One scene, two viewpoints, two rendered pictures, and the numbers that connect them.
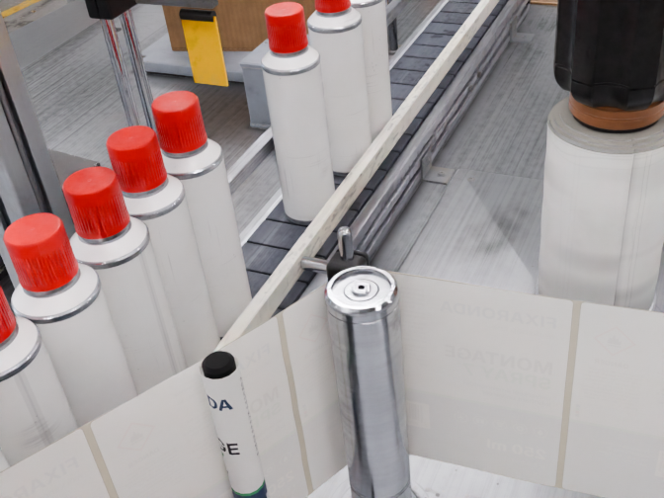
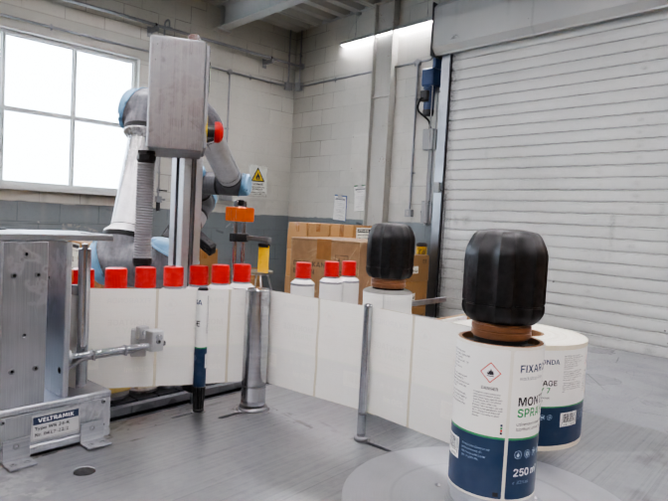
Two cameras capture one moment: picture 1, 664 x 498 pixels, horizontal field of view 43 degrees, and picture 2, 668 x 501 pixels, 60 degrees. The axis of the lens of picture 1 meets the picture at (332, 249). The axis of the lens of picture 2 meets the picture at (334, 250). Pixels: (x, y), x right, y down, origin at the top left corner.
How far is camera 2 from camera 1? 0.61 m
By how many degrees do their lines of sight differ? 35
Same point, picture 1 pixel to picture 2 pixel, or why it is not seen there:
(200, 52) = (261, 259)
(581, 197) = not seen: hidden behind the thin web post
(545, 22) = not seen: hidden behind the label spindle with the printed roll
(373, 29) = (349, 293)
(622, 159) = (379, 296)
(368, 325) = (253, 296)
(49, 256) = (174, 273)
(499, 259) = not seen: hidden behind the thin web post
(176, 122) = (240, 268)
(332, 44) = (325, 288)
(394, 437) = (257, 354)
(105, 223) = (198, 279)
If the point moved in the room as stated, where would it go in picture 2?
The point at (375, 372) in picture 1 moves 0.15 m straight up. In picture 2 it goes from (253, 318) to (258, 218)
